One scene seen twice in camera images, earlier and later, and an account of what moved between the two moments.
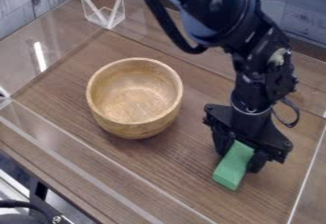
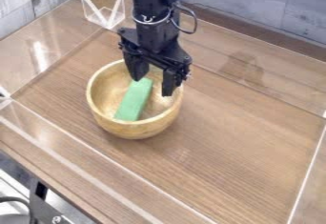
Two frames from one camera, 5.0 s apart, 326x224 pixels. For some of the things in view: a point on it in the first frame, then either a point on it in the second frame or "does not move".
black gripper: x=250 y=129 -> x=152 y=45
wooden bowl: x=135 y=95 does not move
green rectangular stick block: x=230 y=172 -> x=135 y=99
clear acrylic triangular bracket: x=104 y=17 does not move
